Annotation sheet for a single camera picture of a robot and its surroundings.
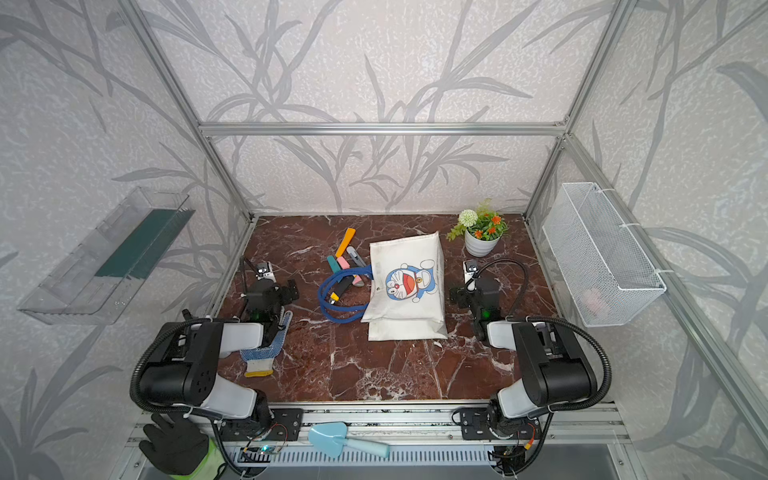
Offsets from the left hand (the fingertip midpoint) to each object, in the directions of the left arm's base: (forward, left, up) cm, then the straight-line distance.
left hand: (276, 279), depth 94 cm
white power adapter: (-5, -59, +14) cm, 60 cm away
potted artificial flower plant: (+15, -67, +7) cm, 69 cm away
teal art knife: (+10, -15, -6) cm, 19 cm away
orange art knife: (+21, -19, -6) cm, 29 cm away
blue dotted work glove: (-23, +1, -7) cm, 24 cm away
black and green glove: (-44, +12, -5) cm, 46 cm away
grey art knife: (+14, -23, -6) cm, 27 cm away
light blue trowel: (-42, -23, -5) cm, 48 cm away
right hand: (+1, -61, +1) cm, 61 cm away
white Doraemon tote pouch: (-3, -42, -1) cm, 42 cm away
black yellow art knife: (0, -19, -5) cm, 20 cm away
